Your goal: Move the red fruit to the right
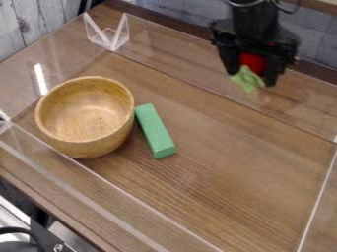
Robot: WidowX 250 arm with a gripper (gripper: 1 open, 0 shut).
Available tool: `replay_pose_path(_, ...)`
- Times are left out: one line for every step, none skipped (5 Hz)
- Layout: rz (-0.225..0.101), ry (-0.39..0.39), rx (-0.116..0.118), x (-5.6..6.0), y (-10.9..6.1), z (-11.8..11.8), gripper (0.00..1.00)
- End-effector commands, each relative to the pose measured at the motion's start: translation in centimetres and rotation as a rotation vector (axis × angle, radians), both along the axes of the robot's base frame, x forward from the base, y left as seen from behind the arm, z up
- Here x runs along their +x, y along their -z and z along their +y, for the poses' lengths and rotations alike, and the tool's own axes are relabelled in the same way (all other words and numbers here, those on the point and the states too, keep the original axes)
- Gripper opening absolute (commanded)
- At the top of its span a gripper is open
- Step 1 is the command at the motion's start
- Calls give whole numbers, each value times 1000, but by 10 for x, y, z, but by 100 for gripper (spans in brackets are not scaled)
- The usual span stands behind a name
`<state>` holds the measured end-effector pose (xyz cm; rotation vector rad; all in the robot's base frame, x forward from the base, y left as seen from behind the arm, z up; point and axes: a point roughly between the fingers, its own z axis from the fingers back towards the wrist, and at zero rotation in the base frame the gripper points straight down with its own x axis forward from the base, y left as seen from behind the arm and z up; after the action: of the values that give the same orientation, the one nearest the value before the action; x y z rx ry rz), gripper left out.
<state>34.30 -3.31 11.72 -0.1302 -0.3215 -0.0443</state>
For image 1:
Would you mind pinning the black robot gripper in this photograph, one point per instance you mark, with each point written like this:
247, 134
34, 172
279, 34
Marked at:
275, 43

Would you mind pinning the red plush fruit green leaves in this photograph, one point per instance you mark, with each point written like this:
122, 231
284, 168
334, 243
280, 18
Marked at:
249, 77

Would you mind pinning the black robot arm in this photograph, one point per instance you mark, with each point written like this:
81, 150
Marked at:
260, 12

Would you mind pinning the green rectangular block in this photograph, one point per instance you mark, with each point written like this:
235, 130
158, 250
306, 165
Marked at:
154, 130

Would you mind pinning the wooden bowl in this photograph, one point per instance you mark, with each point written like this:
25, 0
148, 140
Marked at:
86, 115

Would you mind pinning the clear acrylic tray enclosure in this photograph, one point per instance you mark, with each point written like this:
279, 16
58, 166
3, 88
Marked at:
249, 186

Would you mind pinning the black metal table bracket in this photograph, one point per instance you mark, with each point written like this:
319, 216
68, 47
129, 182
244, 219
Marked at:
49, 241

